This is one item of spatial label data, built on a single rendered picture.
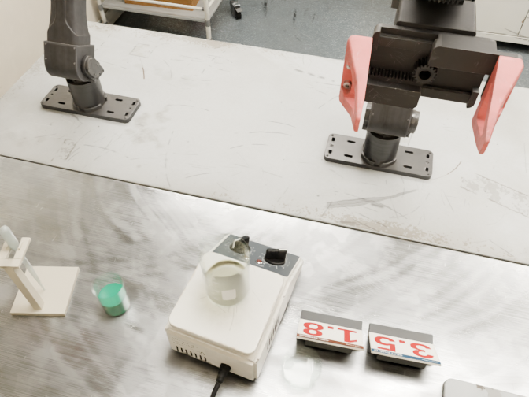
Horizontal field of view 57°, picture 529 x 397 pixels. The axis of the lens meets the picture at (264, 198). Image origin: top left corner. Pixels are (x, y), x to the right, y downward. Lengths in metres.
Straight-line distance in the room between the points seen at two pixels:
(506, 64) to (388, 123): 0.42
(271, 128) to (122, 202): 0.33
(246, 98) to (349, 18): 2.19
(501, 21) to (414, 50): 2.62
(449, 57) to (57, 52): 0.74
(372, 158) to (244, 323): 0.43
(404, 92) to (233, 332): 0.35
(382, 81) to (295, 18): 2.70
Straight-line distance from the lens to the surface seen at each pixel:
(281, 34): 3.01
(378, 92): 0.47
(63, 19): 0.99
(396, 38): 0.46
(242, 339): 0.63
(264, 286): 0.66
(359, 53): 0.42
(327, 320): 0.74
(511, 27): 3.09
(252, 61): 1.17
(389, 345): 0.71
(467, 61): 0.45
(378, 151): 0.91
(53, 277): 0.82
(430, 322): 0.77
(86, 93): 1.05
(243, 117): 1.02
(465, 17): 0.48
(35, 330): 0.80
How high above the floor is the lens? 1.56
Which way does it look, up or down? 50 degrees down
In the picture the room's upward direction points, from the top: straight up
